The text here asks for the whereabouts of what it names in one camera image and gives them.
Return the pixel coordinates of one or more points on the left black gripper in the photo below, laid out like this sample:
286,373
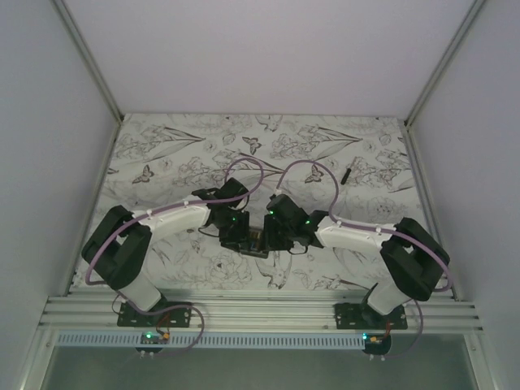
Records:
231,241

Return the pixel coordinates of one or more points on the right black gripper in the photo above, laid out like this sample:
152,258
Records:
271,243

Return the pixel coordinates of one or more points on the black fuse box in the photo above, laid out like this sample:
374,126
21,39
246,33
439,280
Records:
254,244

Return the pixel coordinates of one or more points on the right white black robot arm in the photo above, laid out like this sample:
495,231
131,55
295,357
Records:
414,259

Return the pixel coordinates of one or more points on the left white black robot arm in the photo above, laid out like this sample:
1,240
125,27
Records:
119,245

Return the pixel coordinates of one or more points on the black screwdriver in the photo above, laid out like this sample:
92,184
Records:
346,176

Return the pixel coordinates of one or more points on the floral printed mat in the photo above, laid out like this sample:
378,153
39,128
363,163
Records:
160,159

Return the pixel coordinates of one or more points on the left green circuit board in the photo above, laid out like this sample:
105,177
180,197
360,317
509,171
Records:
152,342

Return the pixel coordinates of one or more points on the green circuit board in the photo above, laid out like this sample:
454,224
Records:
377,345
152,342

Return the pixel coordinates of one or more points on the right green circuit board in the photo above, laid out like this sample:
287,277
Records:
377,345

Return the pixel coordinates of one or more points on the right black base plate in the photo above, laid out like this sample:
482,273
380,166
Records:
359,316

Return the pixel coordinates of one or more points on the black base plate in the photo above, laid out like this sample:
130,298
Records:
359,316
164,314

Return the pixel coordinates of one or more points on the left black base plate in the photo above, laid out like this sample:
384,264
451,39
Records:
164,314

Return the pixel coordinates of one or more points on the aluminium rail front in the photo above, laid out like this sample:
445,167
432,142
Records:
242,311

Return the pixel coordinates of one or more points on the white slotted cable duct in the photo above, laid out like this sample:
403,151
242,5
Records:
215,340

